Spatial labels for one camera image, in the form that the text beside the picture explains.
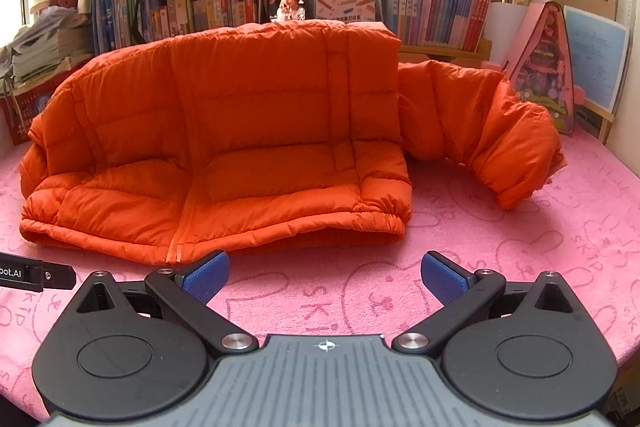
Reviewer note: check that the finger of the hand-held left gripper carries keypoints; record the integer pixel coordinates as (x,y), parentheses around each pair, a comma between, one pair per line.
(57,277)

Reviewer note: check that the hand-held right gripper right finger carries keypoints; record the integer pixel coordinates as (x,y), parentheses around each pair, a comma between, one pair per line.
(440,279)

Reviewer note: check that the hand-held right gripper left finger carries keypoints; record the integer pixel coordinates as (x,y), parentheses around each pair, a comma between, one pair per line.
(207,277)

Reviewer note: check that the orange puffer jacket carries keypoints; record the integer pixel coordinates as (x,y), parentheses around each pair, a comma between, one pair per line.
(225,132)

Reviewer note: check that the wooden drawer organizer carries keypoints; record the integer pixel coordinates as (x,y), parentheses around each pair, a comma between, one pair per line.
(440,53)

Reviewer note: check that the pink toy dollhouse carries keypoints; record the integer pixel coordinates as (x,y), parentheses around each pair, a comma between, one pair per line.
(542,67)

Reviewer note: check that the row of picture books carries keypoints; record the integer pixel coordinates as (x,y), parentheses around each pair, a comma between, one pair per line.
(200,12)

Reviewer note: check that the blue board on wooden easel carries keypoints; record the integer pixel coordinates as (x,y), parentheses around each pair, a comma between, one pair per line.
(595,52)

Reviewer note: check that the white pencil print box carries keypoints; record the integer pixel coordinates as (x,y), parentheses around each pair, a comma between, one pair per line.
(345,9)

